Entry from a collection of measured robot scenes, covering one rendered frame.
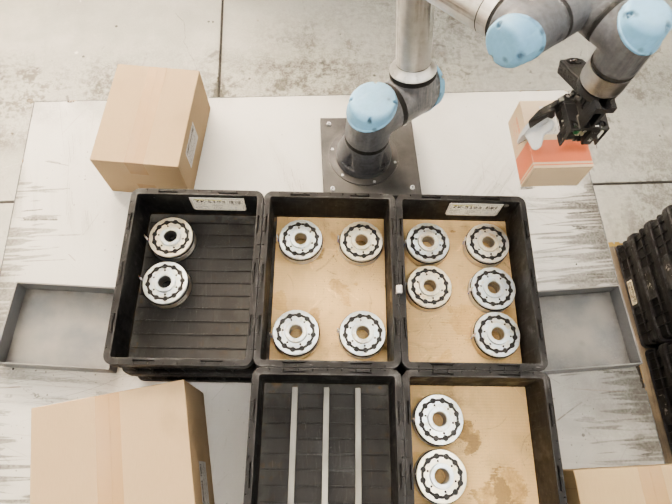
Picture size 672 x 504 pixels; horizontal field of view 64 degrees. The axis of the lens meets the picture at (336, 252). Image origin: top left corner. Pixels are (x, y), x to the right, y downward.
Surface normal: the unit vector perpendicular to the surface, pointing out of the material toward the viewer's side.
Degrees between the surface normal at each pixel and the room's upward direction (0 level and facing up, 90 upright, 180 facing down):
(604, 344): 0
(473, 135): 0
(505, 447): 0
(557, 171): 90
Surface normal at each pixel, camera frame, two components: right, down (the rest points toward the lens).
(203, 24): 0.03, -0.38
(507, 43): -0.80, 0.52
